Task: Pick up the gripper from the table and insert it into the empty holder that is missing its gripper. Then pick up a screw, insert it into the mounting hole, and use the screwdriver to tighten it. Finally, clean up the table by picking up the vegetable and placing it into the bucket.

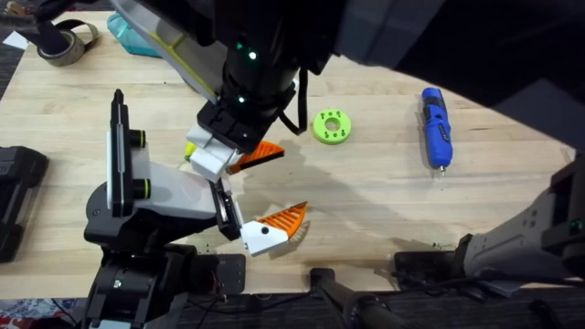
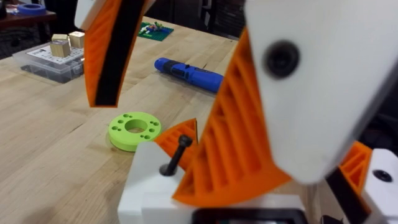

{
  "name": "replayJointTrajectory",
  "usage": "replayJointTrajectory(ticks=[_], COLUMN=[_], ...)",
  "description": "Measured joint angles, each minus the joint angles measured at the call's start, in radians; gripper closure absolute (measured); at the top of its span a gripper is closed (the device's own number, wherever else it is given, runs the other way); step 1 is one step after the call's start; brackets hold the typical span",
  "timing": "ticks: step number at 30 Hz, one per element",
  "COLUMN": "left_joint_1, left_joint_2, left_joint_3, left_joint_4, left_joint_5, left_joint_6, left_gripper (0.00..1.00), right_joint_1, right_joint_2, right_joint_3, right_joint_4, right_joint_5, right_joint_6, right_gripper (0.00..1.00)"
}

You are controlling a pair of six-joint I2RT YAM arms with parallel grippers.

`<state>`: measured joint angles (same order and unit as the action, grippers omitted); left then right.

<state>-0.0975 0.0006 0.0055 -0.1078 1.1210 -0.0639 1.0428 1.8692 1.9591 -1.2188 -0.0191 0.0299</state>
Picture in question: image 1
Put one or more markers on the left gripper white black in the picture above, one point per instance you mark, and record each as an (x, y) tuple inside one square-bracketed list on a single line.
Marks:
[(183, 196)]

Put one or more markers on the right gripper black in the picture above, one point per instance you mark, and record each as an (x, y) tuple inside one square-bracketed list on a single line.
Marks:
[(256, 82)]

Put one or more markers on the orange ribbed wedge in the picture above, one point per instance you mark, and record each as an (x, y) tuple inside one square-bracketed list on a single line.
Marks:
[(265, 151)]

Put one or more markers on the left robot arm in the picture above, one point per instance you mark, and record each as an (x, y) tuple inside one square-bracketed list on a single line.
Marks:
[(137, 288)]

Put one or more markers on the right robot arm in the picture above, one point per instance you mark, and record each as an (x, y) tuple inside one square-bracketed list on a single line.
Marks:
[(503, 45)]

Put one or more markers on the yellow-green toy vegetable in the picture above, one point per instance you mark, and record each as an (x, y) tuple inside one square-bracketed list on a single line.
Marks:
[(188, 153)]

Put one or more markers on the blue electric screwdriver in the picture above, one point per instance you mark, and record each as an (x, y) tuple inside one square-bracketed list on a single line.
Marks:
[(438, 132)]

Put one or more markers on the left wrist black flat plate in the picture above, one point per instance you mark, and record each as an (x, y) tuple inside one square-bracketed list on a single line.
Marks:
[(120, 160)]

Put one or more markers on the green disc with holes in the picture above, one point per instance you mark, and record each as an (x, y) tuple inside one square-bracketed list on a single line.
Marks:
[(322, 125)]

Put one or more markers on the teal soft bag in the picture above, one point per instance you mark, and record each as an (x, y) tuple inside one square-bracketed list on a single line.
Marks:
[(130, 41)]

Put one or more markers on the grey tape roll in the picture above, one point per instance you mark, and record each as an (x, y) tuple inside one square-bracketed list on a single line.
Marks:
[(68, 57)]

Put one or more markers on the black case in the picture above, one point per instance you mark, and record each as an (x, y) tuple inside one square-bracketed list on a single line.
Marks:
[(18, 201)]

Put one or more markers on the white paper sheet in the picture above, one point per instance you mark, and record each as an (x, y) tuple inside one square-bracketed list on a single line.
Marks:
[(14, 40)]

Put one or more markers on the colourful patterned cloth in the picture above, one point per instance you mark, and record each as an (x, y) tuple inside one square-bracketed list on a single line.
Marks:
[(27, 313)]

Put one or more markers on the black mount pole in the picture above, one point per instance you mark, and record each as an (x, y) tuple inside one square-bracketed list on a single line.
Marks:
[(361, 306)]

